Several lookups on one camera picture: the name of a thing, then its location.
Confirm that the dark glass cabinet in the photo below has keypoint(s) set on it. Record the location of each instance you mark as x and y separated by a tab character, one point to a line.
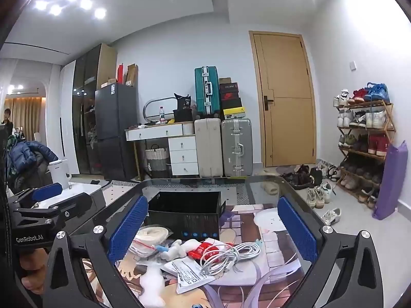
83	102

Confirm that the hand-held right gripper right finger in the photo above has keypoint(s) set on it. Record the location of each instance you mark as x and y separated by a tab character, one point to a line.
297	227

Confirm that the white printed paper packet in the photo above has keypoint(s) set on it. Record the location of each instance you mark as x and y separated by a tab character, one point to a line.
188	272

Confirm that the single white sneaker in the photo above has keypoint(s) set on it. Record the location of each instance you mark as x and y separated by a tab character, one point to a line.
332	216

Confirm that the wicker basket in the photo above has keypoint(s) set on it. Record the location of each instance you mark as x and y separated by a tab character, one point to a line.
157	158

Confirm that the yellow black shoe box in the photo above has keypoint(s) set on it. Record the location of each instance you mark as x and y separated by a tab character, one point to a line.
234	113

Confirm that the pile of dark shoes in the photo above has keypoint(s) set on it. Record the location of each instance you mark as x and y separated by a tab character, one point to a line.
298	178

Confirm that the white desk with drawers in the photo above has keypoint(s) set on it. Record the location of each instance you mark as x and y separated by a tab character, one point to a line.
183	149

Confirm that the small brown cardboard box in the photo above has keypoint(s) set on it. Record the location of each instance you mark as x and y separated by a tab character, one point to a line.
225	81

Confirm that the red white plastic packet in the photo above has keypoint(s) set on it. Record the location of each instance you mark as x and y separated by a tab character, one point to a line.
202	250

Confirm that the white cotton wad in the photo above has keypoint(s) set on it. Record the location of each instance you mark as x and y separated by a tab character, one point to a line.
151	282

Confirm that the white plush toy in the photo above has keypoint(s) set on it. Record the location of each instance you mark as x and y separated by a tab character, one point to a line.
173	250

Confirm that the wooden shoe rack with shoes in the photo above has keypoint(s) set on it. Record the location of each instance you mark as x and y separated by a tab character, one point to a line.
377	91

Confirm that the teal suitcase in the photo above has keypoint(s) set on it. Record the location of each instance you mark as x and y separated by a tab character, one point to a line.
205	93

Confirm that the wooden door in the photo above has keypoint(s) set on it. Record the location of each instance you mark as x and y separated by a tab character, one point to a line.
289	70

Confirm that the grey door mat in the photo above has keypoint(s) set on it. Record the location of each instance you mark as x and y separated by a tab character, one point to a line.
287	169

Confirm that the blue down jacket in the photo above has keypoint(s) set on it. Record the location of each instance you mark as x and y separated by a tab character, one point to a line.
22	157

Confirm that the beige curtain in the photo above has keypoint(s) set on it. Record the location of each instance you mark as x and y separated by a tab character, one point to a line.
25	118

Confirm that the white electric kettle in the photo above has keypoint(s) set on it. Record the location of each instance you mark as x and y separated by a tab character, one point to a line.
59	173

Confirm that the black white patterned rug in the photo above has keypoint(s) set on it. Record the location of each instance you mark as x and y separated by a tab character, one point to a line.
240	195

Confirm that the pair of white sneakers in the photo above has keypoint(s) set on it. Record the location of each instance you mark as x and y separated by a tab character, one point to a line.
318	195

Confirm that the silver suitcase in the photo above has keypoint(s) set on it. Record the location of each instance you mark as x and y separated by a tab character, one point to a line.
237	147

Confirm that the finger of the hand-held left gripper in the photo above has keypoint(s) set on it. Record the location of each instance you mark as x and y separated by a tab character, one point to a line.
48	191
74	202

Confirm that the person's left hand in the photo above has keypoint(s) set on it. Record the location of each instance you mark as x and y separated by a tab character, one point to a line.
32	263

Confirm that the tall cardboard box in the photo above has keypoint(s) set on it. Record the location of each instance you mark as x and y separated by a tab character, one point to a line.
131	75

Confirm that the dark grey refrigerator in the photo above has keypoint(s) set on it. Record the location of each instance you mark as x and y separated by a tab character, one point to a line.
115	118

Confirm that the oval chrome mirror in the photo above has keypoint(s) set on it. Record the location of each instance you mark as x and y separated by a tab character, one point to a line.
157	102

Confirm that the purple bag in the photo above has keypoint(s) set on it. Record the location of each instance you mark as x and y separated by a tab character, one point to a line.
390	183

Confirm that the white side table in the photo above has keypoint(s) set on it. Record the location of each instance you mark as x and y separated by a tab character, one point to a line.
83	189

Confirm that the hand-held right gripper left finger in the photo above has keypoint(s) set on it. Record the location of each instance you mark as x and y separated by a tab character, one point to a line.
128	227

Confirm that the beige slipper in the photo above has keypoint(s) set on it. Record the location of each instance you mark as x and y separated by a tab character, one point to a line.
268	187
264	172

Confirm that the red tall box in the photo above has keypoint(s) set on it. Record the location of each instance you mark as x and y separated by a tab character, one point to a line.
120	73

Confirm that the black shopping bag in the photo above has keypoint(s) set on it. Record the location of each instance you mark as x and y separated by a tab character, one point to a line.
183	115

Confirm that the plastic water bottle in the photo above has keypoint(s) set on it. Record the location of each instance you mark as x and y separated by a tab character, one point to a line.
162	115

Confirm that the beige suitcase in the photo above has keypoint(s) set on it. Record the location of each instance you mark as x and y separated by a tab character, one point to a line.
208	147

